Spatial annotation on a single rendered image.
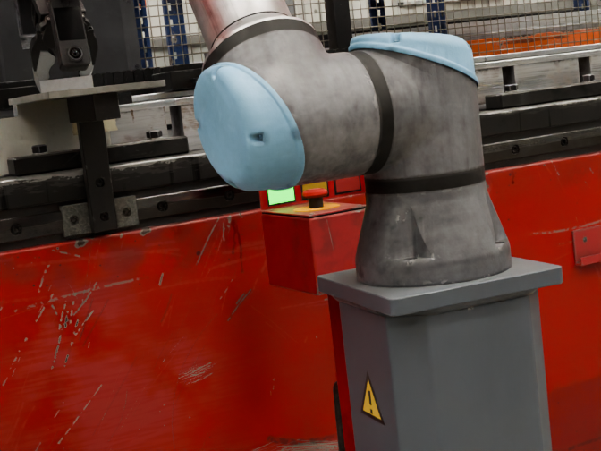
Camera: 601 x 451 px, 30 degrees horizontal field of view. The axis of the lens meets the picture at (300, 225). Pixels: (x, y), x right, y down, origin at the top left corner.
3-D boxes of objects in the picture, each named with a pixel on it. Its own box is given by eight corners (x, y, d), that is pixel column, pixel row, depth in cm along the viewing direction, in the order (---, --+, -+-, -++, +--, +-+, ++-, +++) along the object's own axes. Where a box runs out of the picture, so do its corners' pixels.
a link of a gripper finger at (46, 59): (37, 75, 185) (51, 29, 179) (45, 97, 181) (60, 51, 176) (18, 73, 183) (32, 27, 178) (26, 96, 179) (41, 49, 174)
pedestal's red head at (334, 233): (317, 296, 165) (304, 174, 162) (268, 285, 179) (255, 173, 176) (428, 271, 174) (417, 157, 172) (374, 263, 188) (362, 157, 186)
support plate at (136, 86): (48, 98, 162) (47, 91, 162) (8, 105, 185) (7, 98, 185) (165, 86, 170) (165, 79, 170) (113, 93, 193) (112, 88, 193)
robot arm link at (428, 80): (512, 164, 106) (498, 19, 104) (387, 183, 100) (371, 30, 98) (443, 162, 116) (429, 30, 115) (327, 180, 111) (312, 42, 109)
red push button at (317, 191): (312, 214, 169) (309, 191, 169) (299, 213, 173) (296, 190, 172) (334, 210, 171) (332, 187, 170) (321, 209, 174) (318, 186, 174)
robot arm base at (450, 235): (543, 267, 105) (533, 162, 104) (399, 294, 100) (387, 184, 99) (462, 251, 119) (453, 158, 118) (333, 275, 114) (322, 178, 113)
